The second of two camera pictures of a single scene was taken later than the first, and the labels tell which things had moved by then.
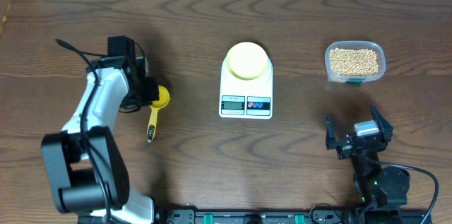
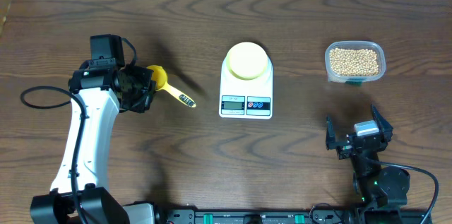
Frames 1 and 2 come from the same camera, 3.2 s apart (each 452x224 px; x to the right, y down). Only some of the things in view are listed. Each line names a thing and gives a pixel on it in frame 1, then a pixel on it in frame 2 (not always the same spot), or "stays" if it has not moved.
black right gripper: [343, 150] stays
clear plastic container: [354, 61] stays
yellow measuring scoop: [163, 99] -> [160, 78]
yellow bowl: [248, 61] stays
